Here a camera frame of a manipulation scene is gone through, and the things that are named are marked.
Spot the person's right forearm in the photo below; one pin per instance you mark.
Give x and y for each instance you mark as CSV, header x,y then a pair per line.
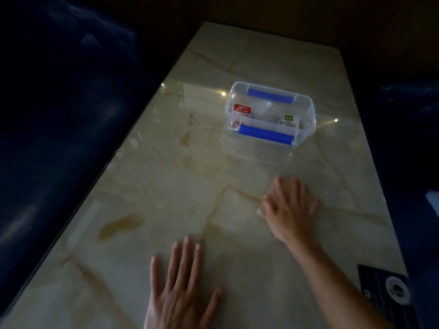
x,y
339,291

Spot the green label snack packet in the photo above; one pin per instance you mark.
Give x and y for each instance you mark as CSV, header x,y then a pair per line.
x,y
288,120

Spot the white pillow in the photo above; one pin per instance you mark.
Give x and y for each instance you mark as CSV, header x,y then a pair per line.
x,y
434,203

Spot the person's left hand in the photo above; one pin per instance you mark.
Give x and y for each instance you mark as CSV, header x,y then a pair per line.
x,y
178,304

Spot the black printed card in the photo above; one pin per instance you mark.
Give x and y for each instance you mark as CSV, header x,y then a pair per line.
x,y
384,294

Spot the pink wiping cloth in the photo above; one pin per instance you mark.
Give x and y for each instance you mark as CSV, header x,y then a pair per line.
x,y
260,210

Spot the person's right hand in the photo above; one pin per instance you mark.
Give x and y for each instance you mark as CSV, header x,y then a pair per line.
x,y
293,219

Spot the blue sofa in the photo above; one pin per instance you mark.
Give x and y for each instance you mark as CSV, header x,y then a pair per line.
x,y
68,133
411,150

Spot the red snack packet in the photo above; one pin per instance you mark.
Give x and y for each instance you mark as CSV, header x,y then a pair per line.
x,y
241,111

